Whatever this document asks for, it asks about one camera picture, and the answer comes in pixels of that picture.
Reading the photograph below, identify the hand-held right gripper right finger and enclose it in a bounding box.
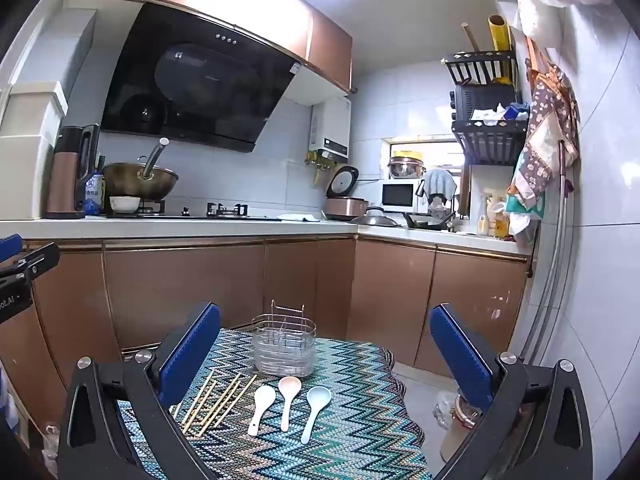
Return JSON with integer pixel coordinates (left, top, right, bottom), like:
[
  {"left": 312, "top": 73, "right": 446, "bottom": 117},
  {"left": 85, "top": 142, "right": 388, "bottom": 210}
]
[{"left": 429, "top": 302, "right": 593, "bottom": 480}]

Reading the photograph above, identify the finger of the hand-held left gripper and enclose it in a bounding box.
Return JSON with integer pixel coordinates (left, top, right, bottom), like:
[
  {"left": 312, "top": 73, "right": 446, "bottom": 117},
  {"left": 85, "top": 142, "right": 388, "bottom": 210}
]
[
  {"left": 0, "top": 234, "right": 24, "bottom": 263},
  {"left": 0, "top": 242, "right": 61, "bottom": 288}
]

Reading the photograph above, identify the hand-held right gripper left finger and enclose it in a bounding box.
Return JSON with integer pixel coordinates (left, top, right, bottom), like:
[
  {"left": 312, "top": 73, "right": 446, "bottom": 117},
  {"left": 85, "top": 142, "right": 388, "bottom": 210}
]
[{"left": 59, "top": 301, "right": 223, "bottom": 480}]

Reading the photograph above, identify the row of bamboo chopsticks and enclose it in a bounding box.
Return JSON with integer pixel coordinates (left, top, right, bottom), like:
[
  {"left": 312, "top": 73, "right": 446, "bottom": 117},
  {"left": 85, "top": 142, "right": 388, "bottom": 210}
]
[{"left": 172, "top": 367, "right": 258, "bottom": 437}]

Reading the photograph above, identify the white ceramic spoon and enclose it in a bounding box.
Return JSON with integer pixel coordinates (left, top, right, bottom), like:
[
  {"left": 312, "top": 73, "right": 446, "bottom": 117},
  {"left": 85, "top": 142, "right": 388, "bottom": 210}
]
[{"left": 247, "top": 385, "right": 277, "bottom": 437}]

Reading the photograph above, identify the wire utensil holder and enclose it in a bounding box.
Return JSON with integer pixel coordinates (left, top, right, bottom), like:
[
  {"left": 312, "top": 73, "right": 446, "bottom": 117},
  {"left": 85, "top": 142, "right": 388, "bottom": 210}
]
[{"left": 251, "top": 300, "right": 318, "bottom": 378}]

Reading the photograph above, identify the pinkish ceramic spoon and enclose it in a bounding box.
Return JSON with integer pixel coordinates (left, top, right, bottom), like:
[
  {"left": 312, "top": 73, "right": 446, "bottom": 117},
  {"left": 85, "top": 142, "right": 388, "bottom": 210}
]
[{"left": 277, "top": 376, "right": 302, "bottom": 433}]

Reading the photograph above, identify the light blue ceramic spoon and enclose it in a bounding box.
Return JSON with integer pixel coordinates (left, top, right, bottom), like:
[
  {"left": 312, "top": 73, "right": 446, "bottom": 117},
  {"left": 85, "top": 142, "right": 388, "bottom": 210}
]
[{"left": 300, "top": 385, "right": 333, "bottom": 445}]

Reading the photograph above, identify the glass jar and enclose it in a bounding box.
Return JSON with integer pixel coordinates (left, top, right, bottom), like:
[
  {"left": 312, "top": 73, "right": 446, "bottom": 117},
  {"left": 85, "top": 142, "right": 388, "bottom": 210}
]
[{"left": 432, "top": 390, "right": 483, "bottom": 461}]

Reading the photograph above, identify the brown and black thermos jug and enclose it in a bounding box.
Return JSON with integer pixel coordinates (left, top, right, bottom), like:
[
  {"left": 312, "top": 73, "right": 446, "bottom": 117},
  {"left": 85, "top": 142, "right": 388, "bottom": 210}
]
[{"left": 45, "top": 124, "right": 101, "bottom": 220}]

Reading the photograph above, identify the blue label bottle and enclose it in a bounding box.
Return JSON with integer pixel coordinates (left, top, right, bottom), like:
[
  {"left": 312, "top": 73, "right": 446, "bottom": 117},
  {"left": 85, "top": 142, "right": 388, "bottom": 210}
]
[{"left": 84, "top": 157, "right": 106, "bottom": 216}]

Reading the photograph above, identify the zigzag knitted table cloth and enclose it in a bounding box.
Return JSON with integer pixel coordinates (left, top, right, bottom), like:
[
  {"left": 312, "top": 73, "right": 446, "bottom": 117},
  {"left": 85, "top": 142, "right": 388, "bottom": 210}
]
[{"left": 115, "top": 327, "right": 436, "bottom": 480}]

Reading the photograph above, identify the white kitchen countertop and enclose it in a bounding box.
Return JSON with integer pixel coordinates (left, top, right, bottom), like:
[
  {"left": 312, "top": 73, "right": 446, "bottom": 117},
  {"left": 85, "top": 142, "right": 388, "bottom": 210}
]
[{"left": 0, "top": 215, "right": 526, "bottom": 256}]

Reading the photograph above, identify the metal wok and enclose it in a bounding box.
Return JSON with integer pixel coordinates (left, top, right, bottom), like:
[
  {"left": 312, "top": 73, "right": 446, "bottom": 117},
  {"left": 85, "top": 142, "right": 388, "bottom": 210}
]
[{"left": 102, "top": 137, "right": 180, "bottom": 198}]

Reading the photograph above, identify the black frying pan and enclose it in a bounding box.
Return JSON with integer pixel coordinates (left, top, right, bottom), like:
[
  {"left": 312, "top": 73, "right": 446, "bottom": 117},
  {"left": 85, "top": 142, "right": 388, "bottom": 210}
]
[{"left": 402, "top": 211, "right": 456, "bottom": 231}]

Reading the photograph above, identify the yellow soap bottle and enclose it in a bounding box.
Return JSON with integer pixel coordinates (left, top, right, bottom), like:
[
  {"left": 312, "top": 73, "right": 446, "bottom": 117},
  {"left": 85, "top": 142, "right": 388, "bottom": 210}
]
[{"left": 487, "top": 195, "right": 511, "bottom": 238}]

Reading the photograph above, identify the black gas stove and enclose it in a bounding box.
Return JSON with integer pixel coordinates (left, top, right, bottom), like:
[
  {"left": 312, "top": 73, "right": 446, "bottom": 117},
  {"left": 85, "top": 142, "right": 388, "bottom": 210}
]
[{"left": 105, "top": 200, "right": 283, "bottom": 221}]

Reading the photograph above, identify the curved metal pole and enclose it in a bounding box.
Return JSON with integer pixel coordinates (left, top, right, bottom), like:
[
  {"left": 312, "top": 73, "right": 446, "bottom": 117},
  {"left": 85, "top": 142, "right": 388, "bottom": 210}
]
[{"left": 522, "top": 141, "right": 576, "bottom": 356}]

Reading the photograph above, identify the metal pot lid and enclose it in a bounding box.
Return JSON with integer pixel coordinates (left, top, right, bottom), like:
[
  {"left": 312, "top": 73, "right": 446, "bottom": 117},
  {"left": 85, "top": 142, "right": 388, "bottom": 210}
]
[{"left": 350, "top": 206, "right": 402, "bottom": 227}]

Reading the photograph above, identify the white microwave oven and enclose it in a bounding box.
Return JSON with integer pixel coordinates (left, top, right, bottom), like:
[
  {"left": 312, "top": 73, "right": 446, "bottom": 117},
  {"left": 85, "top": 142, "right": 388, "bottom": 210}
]
[{"left": 381, "top": 181, "right": 431, "bottom": 214}]

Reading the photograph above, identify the grey blue towel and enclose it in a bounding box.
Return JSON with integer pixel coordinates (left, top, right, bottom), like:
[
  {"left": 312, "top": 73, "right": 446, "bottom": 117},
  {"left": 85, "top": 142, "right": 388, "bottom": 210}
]
[{"left": 422, "top": 169, "right": 458, "bottom": 206}]

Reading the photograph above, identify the brown rice cooker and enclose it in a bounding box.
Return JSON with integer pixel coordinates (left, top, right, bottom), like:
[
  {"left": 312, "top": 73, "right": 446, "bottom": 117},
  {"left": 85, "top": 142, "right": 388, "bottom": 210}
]
[{"left": 324, "top": 165, "right": 371, "bottom": 222}]

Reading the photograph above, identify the stainless steel bowl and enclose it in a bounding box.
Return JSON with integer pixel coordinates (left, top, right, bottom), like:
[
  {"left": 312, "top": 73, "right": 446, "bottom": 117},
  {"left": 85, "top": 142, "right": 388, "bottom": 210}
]
[{"left": 388, "top": 156, "right": 427, "bottom": 179}]

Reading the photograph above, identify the black range hood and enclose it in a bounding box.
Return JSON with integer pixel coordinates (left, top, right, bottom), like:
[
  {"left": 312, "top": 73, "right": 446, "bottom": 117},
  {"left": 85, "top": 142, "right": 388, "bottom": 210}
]
[{"left": 100, "top": 2, "right": 303, "bottom": 153}]

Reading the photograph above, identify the patterned hanging apron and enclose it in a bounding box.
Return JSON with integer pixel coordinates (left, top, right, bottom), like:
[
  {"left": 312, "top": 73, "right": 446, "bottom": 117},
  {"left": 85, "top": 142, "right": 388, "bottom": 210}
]
[{"left": 507, "top": 35, "right": 582, "bottom": 211}]

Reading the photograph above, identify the white water heater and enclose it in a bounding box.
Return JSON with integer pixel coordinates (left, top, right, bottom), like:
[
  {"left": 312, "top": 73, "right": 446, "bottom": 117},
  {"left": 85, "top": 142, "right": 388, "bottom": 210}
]
[{"left": 309, "top": 97, "right": 351, "bottom": 160}]

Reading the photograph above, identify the wooden rolling pin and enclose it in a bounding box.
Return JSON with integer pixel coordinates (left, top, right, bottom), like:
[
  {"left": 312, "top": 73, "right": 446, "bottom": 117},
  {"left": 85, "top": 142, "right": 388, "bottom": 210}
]
[{"left": 461, "top": 22, "right": 482, "bottom": 55}]

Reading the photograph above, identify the yellow roll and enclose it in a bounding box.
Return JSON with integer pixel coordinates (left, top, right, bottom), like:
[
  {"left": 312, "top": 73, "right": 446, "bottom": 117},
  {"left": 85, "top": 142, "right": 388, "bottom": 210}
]
[{"left": 488, "top": 14, "right": 512, "bottom": 52}]

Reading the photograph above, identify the black wall rack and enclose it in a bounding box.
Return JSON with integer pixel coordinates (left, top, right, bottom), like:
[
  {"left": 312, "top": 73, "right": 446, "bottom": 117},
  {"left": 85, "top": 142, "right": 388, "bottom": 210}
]
[{"left": 441, "top": 50, "right": 528, "bottom": 167}]

